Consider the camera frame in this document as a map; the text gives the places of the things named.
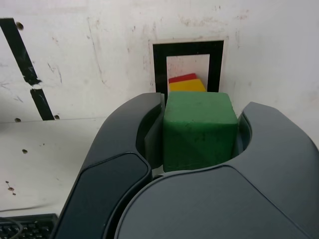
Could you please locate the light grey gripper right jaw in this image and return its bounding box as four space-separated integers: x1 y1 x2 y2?
113 101 319 239

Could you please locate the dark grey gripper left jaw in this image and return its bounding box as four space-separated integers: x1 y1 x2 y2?
51 92 165 239

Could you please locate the green cube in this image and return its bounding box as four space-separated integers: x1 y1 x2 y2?
162 91 239 173

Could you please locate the yellow cube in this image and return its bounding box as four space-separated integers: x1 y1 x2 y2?
169 79 206 93

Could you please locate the red cube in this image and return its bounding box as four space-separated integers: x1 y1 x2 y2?
168 73 197 84

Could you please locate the black tape square outline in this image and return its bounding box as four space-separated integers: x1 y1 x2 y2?
152 40 224 94

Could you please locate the black keyboard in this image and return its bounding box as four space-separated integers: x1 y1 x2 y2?
0 213 58 239

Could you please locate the black tape strip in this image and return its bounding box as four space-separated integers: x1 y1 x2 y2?
0 17 55 121

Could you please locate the thin grey cable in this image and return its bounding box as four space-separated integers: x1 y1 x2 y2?
0 216 24 239

